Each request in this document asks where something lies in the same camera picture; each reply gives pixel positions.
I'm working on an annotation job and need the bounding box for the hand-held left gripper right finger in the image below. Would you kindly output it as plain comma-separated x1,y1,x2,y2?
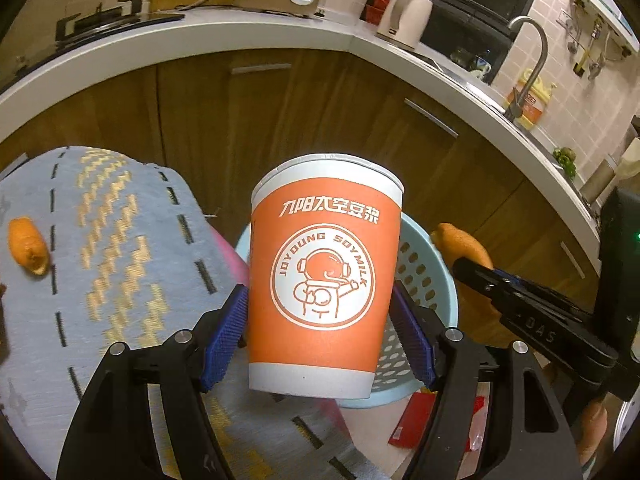
392,280,583,480

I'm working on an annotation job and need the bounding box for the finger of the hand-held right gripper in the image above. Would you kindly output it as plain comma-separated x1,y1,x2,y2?
452,257,621,386
492,270,597,331

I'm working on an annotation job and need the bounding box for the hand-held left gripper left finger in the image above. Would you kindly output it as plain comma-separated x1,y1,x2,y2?
55,284,250,480

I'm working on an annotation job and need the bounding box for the light blue plastic basket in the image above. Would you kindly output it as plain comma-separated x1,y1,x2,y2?
235,215,458,408

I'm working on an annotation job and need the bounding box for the orange peel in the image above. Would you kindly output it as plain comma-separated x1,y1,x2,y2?
7,217,50,277
430,223,501,316

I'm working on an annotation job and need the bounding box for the orange paper cup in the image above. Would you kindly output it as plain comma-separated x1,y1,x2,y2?
248,153,405,401

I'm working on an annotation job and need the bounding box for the person's right hand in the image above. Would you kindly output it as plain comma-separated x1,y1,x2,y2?
575,400,609,466

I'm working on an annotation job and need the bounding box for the red packet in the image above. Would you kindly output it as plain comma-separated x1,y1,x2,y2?
389,392,487,453

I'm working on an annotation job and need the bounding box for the steel cup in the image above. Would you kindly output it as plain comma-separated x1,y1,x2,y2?
580,157,618,206

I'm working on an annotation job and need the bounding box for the green vegetable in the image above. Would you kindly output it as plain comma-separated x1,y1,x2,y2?
552,146,578,178

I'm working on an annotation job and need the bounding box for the yellow dish soap bottle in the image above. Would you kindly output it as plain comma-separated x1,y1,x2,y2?
505,69,558,128

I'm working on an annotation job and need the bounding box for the wooden base cabinet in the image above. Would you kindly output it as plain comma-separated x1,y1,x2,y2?
0,50,601,311

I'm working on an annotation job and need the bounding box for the steel kitchen faucet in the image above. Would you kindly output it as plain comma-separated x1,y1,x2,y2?
504,16,550,121

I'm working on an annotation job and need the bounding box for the white electric kettle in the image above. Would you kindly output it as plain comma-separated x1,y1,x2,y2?
376,0,433,52

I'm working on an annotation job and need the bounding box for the red container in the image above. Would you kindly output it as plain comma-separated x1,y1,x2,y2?
364,0,393,26

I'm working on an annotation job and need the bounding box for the black gas stove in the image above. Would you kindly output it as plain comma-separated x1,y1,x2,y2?
0,0,186,91

